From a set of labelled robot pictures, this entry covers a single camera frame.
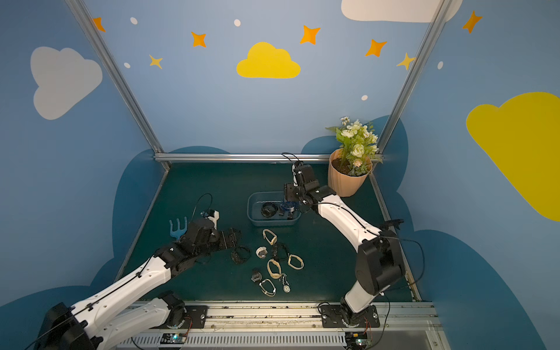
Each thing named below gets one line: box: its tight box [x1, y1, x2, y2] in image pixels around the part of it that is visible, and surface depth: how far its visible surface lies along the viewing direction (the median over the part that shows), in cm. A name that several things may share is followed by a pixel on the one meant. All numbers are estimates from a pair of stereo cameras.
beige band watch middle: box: [266, 258, 283, 280], surface depth 85 cm
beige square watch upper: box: [262, 228, 278, 245], surface depth 95 cm
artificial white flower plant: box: [325, 115, 385, 176], surface depth 95 cm
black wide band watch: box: [261, 201, 278, 219], surface depth 101 cm
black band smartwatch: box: [230, 245, 251, 265], surface depth 90 cm
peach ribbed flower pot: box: [327, 148, 373, 198], surface depth 101 cm
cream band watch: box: [287, 253, 305, 270], surface depth 88 cm
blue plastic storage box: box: [247, 191, 302, 227], surface depth 103 cm
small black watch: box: [250, 267, 263, 283], surface depth 86 cm
